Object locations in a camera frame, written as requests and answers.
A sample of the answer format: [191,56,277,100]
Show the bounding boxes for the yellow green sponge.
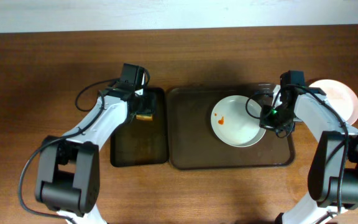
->
[135,114,153,121]

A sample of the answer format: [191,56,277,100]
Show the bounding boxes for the white plate with sauce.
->
[310,79,358,124]

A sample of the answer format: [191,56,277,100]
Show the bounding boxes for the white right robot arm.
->
[259,84,358,223]

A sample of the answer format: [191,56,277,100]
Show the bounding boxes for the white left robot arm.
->
[35,88,157,223]

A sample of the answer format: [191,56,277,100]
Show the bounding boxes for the brown serving tray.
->
[166,83,295,170]

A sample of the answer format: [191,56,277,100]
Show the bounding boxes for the black water tub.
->
[110,88,169,167]

